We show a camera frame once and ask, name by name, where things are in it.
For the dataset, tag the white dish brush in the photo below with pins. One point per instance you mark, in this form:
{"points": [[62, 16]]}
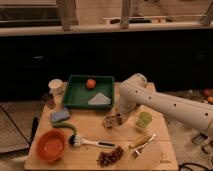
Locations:
{"points": [[77, 140]]}

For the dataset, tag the white paper cup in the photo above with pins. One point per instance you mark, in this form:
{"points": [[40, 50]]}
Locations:
{"points": [[55, 86]]}

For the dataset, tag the bunch of red grapes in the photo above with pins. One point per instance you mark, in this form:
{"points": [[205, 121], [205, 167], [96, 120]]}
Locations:
{"points": [[108, 158]]}

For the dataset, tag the green plastic tray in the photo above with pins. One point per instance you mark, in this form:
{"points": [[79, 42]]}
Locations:
{"points": [[77, 95]]}

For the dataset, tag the light green cup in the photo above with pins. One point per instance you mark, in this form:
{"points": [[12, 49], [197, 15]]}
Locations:
{"points": [[144, 119]]}

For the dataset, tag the wooden black felt eraser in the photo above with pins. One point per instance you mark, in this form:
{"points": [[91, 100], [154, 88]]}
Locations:
{"points": [[112, 121]]}

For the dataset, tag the grey triangular cloth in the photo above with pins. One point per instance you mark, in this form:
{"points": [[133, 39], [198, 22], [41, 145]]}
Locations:
{"points": [[99, 99]]}

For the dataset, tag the blue sponge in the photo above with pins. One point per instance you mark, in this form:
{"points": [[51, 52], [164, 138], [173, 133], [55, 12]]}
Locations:
{"points": [[59, 116]]}

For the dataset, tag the red bowl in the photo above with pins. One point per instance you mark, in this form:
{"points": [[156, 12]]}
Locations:
{"points": [[50, 146]]}

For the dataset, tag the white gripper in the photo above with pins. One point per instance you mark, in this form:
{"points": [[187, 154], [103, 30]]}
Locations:
{"points": [[124, 112]]}

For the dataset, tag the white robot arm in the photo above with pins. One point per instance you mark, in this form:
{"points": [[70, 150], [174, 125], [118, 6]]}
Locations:
{"points": [[195, 114]]}

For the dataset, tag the dark metal can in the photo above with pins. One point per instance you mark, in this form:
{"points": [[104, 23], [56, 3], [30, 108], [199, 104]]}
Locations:
{"points": [[48, 100]]}

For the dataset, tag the yellow corn cob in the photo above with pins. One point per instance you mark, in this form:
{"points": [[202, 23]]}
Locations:
{"points": [[139, 141]]}

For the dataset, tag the orange fruit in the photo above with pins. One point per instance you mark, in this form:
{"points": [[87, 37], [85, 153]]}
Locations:
{"points": [[90, 83]]}

